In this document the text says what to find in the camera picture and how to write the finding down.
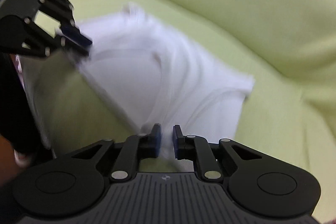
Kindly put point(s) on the green covered sofa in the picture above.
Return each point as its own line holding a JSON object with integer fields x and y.
{"x": 288, "y": 46}

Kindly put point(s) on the white tank top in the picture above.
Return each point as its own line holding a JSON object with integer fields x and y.
{"x": 139, "y": 72}

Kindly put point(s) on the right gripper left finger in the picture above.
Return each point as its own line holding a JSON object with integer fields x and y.
{"x": 75, "y": 182}

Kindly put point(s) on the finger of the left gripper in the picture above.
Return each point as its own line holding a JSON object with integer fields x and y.
{"x": 62, "y": 12}
{"x": 23, "y": 37}

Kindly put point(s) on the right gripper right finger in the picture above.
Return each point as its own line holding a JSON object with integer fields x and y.
{"x": 256, "y": 182}

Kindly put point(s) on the person's left hand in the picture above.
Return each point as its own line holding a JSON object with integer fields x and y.
{"x": 11, "y": 164}

